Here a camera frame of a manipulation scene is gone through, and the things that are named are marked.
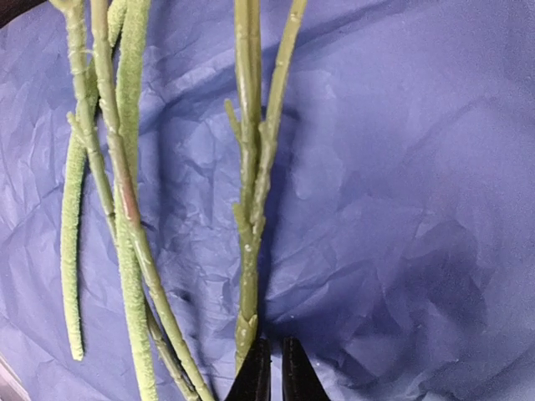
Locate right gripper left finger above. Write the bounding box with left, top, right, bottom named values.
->
left=225, top=338, right=271, bottom=401

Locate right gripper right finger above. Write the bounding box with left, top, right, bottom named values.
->
left=282, top=337, right=330, bottom=401

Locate blue wrapping paper sheet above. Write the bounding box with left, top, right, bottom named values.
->
left=1, top=1, right=534, bottom=400

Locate cream rose fake flower stem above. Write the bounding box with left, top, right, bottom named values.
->
left=225, top=0, right=307, bottom=369

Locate light blue fake flower stem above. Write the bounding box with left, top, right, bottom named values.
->
left=54, top=1, right=202, bottom=400

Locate orange fake flower stem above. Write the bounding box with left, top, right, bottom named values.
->
left=53, top=1, right=158, bottom=400

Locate pink fake flower stem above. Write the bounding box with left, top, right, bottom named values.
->
left=99, top=1, right=213, bottom=400

